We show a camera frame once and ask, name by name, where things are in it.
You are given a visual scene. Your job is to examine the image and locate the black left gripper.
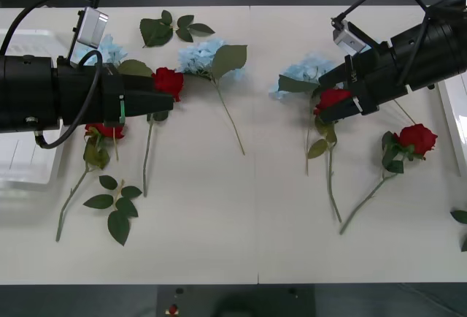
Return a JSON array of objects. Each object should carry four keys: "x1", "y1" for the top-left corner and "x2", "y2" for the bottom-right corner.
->
[{"x1": 57, "y1": 63, "x2": 174, "y2": 127}]

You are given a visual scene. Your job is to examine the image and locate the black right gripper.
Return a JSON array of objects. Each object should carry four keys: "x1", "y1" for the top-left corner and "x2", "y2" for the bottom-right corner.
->
[{"x1": 318, "y1": 41, "x2": 409, "y2": 124}]

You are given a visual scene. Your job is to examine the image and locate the red rose with green stem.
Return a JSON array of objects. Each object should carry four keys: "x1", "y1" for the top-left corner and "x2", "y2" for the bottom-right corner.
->
[
  {"x1": 308, "y1": 88, "x2": 353, "y2": 224},
  {"x1": 55, "y1": 123, "x2": 126, "y2": 242},
  {"x1": 339, "y1": 123, "x2": 438, "y2": 236},
  {"x1": 143, "y1": 67, "x2": 185, "y2": 198}
]

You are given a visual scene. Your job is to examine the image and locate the loose green leaf twig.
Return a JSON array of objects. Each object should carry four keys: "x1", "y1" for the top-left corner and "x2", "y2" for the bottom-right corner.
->
[
  {"x1": 450, "y1": 210, "x2": 467, "y2": 253},
  {"x1": 140, "y1": 9, "x2": 216, "y2": 48},
  {"x1": 82, "y1": 175, "x2": 143, "y2": 247}
]

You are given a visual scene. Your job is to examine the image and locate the shallow white plastic box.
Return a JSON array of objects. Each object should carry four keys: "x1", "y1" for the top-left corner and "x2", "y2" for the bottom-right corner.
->
[
  {"x1": 436, "y1": 75, "x2": 467, "y2": 178},
  {"x1": 0, "y1": 28, "x2": 66, "y2": 215}
]

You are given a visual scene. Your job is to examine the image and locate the dark robot torso panel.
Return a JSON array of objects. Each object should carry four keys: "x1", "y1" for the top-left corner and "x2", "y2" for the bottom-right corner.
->
[{"x1": 156, "y1": 283, "x2": 317, "y2": 317}]

